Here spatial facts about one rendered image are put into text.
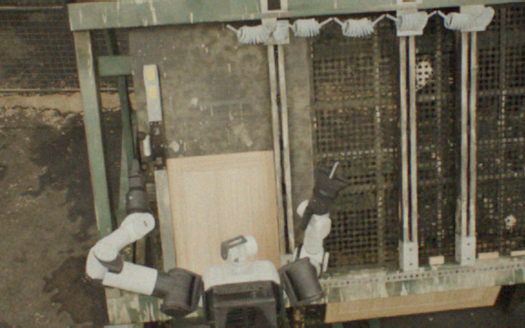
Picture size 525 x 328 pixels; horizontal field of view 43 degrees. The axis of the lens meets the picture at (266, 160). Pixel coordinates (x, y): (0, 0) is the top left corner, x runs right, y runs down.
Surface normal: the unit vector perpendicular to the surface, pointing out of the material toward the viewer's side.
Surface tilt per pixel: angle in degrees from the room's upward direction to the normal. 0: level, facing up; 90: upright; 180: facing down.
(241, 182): 58
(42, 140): 0
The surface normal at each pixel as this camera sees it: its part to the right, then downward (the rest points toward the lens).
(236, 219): 0.10, 0.21
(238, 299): -0.04, -0.93
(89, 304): 0.00, -0.71
